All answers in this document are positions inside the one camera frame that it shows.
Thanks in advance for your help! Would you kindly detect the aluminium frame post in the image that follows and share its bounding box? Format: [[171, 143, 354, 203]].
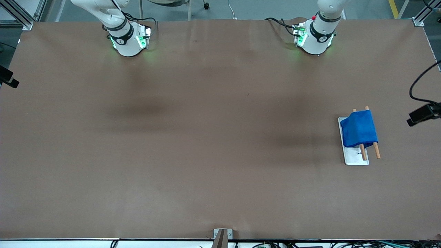
[[0, 0, 52, 31], [412, 0, 441, 27]]

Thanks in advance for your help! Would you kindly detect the office chair base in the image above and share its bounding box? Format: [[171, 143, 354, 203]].
[[139, 0, 211, 21]]

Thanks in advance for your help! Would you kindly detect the black left base cable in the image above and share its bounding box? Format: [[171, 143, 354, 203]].
[[265, 17, 297, 37]]

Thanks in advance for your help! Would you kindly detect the black cable bundle under table edge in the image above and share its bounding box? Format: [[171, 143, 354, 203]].
[[198, 239, 441, 248]]

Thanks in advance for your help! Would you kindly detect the black base cable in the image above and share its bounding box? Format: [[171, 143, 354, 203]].
[[122, 12, 158, 27], [265, 17, 297, 37]]

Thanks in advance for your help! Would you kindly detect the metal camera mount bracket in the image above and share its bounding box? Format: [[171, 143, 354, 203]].
[[213, 228, 233, 248]]

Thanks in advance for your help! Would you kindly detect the blue towel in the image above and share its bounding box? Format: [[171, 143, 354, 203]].
[[340, 110, 379, 149]]

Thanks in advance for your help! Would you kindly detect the black right base cable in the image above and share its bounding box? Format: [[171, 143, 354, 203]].
[[122, 12, 158, 27]]

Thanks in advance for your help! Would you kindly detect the white towel rack with wooden rods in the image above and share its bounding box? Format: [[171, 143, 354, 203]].
[[338, 106, 381, 166]]

